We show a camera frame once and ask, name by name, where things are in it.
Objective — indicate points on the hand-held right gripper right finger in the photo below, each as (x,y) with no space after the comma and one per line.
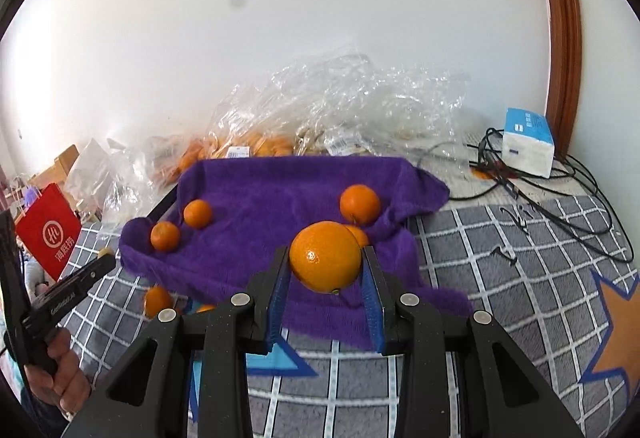
(372,303)

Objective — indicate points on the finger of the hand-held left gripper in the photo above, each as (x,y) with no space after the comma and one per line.
(90,274)

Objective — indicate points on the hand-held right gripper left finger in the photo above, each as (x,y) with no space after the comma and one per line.
(277,313)

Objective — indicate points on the large orange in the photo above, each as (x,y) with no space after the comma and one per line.
(325,263)

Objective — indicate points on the small mandarin orange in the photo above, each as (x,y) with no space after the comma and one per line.
(359,236)
(198,214)
(360,204)
(165,236)

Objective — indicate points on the black tray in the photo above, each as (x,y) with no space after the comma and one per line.
(165,205)

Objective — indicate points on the purple towel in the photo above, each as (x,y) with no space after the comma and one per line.
(260,203)

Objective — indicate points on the person's left hand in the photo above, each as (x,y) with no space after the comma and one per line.
(65,373)

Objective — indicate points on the red paper bag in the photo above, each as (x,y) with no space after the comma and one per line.
(50,233)

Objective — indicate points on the purple gift bag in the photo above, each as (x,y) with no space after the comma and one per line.
(27,197)

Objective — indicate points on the grey plastic bag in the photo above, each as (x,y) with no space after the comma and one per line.
(90,168)

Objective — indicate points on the grey checked cloth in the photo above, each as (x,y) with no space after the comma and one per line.
(500,318)

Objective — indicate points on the small black metal hook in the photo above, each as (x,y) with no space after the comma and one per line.
(505,255)
(520,218)

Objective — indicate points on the clear bag of oranges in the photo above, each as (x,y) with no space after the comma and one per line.
(260,145)

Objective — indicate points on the crumpled clear plastic bags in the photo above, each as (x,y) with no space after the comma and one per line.
(350,93)

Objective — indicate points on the white and blue box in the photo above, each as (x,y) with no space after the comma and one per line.
(527,143)

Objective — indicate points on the light wooden furniture frame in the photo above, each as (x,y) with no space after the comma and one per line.
(65,163)

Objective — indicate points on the brown wooden door frame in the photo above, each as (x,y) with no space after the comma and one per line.
(560,43)

